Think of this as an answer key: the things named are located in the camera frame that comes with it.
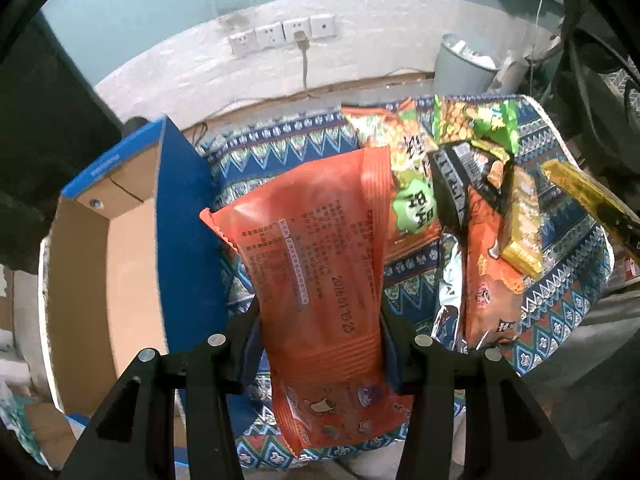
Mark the red-orange snack bag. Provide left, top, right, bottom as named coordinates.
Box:
left=200, top=148, right=412, bottom=453

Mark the black snack bag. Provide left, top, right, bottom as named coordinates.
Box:
left=427, top=141, right=513, bottom=235

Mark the green peanut snack bag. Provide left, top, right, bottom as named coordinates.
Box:
left=432, top=96, right=520, bottom=155

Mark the orange silver snack bag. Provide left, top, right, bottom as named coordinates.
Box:
left=431, top=188, right=525, bottom=353

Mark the blue cardboard box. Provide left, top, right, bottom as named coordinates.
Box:
left=38, top=117, right=228, bottom=426

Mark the yellow snack pack upper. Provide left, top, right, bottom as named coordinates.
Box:
left=499, top=166, right=544, bottom=280

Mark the yellow snack pack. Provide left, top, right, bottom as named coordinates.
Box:
left=499, top=166, right=544, bottom=280
left=541, top=159, right=640, bottom=263

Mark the orange green snack bag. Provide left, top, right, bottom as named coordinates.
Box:
left=341, top=99, right=440, bottom=262

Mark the black round device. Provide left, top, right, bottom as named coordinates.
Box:
left=122, top=116, right=149, bottom=138

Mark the yellow snack pack lower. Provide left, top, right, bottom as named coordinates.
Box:
left=541, top=159, right=640, bottom=263

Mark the light blue trash bin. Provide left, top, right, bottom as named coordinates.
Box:
left=433, top=32, right=502, bottom=96

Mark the black chair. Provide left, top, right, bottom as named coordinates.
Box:
left=546, top=0, right=639, bottom=210

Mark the grey plug and cable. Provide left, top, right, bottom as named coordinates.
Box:
left=293, top=30, right=314, bottom=99

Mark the white wall socket strip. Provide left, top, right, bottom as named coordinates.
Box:
left=228, top=13, right=337, bottom=58

